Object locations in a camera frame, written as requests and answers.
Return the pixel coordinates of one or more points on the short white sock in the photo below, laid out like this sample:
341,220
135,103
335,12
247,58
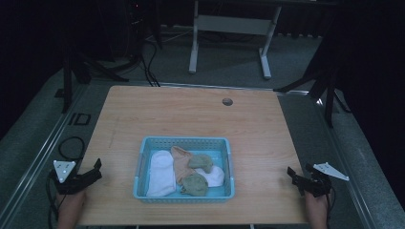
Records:
216,177

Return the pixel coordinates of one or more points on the black stand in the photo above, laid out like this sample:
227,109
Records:
321,79
67,76

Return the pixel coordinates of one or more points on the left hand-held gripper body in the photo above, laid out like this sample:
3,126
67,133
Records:
70,183

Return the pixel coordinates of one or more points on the large green sock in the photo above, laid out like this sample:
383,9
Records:
195,185

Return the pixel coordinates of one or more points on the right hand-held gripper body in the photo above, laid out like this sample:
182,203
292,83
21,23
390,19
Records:
318,183

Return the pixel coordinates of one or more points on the white desk frame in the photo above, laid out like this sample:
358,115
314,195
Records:
234,24

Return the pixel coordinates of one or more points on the small green sock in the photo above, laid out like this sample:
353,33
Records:
201,161

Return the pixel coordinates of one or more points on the light blue plastic basket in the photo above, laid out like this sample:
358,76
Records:
149,149

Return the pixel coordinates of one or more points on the person's right hand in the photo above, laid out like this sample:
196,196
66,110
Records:
316,208

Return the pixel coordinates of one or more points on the long white sock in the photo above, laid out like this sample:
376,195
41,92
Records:
161,173

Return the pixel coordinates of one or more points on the peach sock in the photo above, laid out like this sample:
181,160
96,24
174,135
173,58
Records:
182,165

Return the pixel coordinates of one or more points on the person's left hand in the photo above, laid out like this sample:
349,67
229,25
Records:
71,204

